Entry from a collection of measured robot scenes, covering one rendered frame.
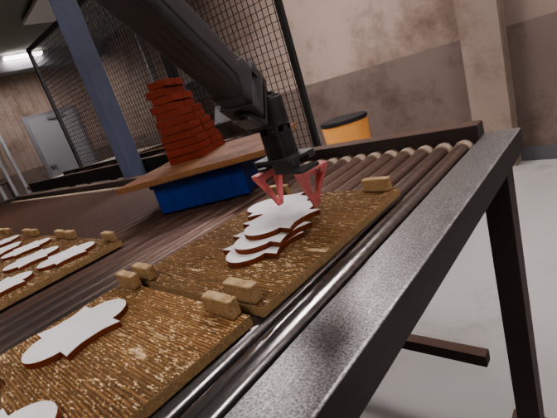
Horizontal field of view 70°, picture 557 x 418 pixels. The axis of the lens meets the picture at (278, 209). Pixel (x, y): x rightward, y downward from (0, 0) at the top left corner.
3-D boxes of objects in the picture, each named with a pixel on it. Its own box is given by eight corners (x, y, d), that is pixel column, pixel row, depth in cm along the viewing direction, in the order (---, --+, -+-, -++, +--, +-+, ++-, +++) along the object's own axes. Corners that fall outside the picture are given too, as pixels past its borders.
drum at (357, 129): (392, 179, 397) (376, 108, 377) (365, 196, 371) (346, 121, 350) (356, 180, 433) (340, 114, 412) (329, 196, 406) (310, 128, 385)
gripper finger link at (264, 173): (286, 212, 73) (271, 164, 70) (261, 211, 78) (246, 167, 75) (309, 197, 77) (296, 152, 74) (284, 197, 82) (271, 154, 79)
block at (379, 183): (394, 187, 78) (390, 174, 77) (389, 191, 76) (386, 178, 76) (366, 189, 82) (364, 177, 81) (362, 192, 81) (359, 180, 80)
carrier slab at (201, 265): (400, 195, 77) (399, 187, 77) (264, 318, 50) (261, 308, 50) (273, 200, 101) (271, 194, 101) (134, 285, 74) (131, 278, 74)
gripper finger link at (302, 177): (314, 214, 68) (299, 162, 65) (285, 212, 73) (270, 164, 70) (337, 197, 72) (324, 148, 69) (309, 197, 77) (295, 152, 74)
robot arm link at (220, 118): (249, 118, 60) (247, 65, 62) (191, 133, 66) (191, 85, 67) (287, 139, 70) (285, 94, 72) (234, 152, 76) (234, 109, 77)
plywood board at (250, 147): (297, 126, 153) (295, 122, 152) (271, 154, 107) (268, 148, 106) (183, 158, 166) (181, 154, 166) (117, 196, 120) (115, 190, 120)
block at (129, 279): (143, 285, 68) (138, 272, 68) (134, 291, 67) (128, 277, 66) (128, 281, 73) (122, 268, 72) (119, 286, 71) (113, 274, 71)
